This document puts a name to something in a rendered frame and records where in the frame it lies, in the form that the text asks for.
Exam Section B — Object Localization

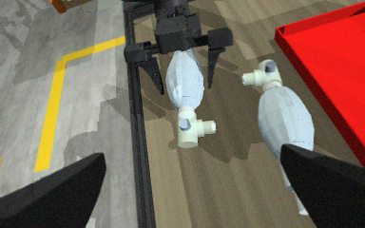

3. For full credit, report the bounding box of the red tray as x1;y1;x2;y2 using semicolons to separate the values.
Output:
275;2;365;168

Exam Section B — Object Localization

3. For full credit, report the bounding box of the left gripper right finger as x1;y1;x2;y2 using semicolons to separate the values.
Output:
280;143;365;228

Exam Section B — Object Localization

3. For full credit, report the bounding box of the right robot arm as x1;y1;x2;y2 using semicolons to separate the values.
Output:
122;0;202;54

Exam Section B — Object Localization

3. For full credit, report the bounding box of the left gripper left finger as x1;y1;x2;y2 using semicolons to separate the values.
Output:
0;152;106;228

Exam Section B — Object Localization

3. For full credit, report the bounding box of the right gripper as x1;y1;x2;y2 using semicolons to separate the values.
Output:
124;0;233;95

